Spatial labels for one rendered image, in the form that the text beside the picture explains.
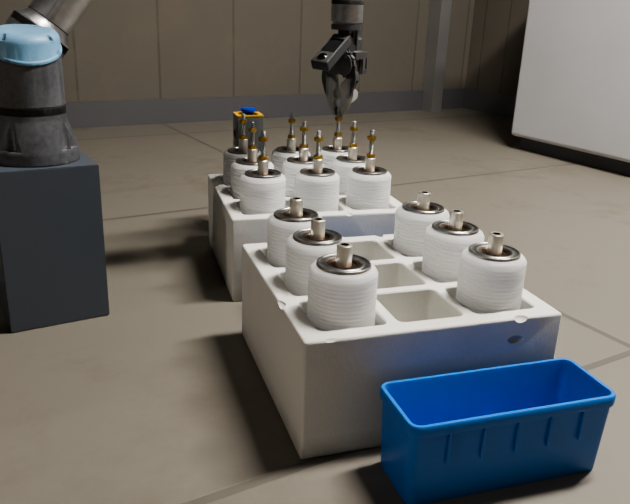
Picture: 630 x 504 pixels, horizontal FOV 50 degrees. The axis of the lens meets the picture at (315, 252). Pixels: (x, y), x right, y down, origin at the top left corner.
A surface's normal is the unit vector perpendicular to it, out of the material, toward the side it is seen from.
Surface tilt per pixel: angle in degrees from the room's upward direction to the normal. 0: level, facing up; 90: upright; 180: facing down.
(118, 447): 0
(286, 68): 90
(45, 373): 0
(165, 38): 90
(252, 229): 90
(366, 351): 90
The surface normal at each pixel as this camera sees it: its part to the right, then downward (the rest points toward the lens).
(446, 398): 0.30, 0.30
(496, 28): -0.86, 0.15
